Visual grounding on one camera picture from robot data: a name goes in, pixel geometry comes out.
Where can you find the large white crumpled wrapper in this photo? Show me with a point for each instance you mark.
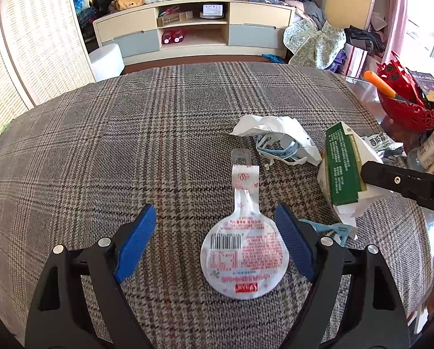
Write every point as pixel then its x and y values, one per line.
pixel 275 125

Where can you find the round white foil lid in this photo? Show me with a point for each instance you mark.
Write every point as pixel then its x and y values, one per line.
pixel 244 254

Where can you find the black bag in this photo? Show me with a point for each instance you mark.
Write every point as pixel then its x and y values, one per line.
pixel 364 37

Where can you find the white round stool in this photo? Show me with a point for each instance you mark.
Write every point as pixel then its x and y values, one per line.
pixel 106 61

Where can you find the black and white packet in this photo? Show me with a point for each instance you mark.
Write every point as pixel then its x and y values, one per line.
pixel 378 141

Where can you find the red openwork basket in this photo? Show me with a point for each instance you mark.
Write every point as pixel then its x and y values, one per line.
pixel 409 111

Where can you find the blue and white plastic packaging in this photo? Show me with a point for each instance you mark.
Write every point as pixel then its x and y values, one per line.
pixel 278 151

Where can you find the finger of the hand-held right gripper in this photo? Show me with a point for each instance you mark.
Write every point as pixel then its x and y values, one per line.
pixel 395 181

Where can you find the white shopping bag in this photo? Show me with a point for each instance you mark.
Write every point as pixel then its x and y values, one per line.
pixel 355 60

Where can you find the pile of grey clothes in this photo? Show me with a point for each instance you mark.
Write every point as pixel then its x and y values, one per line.
pixel 306 3

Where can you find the white bottle with yellow cap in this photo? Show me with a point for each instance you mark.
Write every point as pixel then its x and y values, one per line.
pixel 433 145

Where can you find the beige standing air conditioner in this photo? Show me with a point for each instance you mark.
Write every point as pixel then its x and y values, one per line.
pixel 351 0

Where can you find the small white screen device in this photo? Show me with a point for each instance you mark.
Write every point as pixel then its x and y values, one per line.
pixel 212 10

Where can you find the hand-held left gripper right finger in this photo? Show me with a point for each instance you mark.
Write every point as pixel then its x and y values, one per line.
pixel 295 240

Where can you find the beige and grey TV cabinet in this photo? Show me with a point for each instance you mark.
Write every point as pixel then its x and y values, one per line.
pixel 129 25

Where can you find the pink curtain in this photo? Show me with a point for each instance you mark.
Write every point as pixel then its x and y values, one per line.
pixel 396 11

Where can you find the small cardboard box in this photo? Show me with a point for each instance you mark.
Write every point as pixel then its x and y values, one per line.
pixel 173 19

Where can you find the grey plaid tablecloth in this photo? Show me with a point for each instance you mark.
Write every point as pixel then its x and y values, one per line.
pixel 111 152

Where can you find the dark purple book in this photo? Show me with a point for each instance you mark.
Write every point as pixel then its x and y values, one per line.
pixel 429 85

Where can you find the light blue torn wrapper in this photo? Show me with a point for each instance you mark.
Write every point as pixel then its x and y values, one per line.
pixel 338 231

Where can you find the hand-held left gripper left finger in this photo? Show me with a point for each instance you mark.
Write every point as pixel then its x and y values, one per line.
pixel 135 240

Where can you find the small clear plastic piece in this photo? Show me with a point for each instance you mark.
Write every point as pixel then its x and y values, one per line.
pixel 240 156

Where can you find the white and green cardboard box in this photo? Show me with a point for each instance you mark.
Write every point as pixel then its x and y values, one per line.
pixel 342 167

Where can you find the green floral cloth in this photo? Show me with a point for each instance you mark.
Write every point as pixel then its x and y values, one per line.
pixel 316 45

